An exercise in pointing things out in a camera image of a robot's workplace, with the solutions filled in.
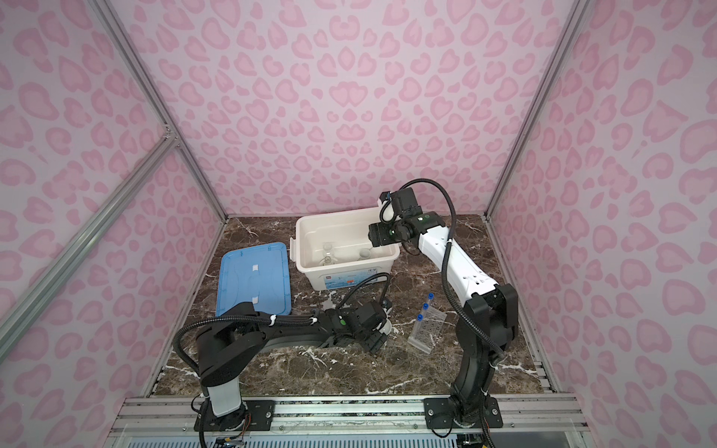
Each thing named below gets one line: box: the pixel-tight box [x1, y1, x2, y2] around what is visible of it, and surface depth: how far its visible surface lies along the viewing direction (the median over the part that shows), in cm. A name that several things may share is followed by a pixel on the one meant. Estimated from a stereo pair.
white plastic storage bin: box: [289, 207, 401, 291], surface depth 99 cm
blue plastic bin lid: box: [215, 242, 293, 317], surface depth 103 cm
